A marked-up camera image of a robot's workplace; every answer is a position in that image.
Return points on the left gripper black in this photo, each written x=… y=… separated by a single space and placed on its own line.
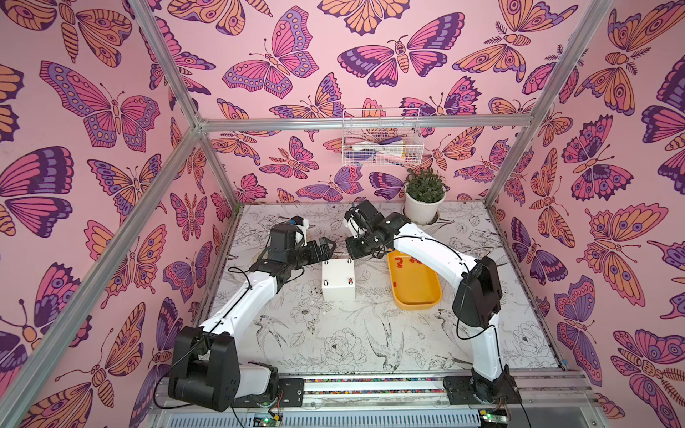
x=324 y=254

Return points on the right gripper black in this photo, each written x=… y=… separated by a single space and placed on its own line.
x=361 y=242

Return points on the white wire basket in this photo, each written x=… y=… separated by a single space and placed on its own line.
x=383 y=141

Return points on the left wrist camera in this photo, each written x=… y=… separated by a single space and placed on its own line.
x=301 y=227

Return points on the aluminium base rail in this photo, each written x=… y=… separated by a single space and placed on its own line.
x=543 y=398

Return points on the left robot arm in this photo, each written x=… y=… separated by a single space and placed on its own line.
x=206 y=370

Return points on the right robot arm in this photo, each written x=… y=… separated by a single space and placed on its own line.
x=477 y=299

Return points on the white block with screws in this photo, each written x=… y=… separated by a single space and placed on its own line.
x=334 y=281

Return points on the white pot green plant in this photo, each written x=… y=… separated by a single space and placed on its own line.
x=425 y=192

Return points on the yellow plastic tray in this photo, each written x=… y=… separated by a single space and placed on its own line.
x=418 y=291

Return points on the red sleeves in tray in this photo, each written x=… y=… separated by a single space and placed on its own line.
x=404 y=264

